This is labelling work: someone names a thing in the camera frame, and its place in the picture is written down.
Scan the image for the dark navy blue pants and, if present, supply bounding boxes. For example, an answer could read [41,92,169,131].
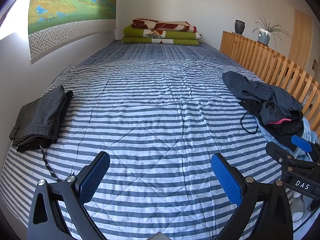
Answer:
[222,71,303,126]

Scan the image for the light blue denim jeans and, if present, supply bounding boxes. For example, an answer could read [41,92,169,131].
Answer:
[255,117,318,161]

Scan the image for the black jacket pink stripe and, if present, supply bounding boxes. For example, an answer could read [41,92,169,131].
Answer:
[262,111,304,151]

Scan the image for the folded dark grey pants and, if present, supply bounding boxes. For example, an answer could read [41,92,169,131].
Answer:
[9,85,73,152]

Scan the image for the wooden door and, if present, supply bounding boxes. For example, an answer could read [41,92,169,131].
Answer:
[289,10,313,70]

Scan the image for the potted spider plant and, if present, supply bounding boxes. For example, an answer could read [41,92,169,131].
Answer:
[252,15,292,49]

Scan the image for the blue white striped bedspread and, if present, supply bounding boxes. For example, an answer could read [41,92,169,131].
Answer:
[1,42,281,239]

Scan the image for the dark ceramic vase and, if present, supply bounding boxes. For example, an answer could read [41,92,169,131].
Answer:
[234,20,245,35]

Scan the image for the wooden slatted bed rail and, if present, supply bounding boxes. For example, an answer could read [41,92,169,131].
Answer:
[220,31,319,135]

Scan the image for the landscape wall hanging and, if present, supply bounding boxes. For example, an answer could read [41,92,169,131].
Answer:
[28,0,116,62]

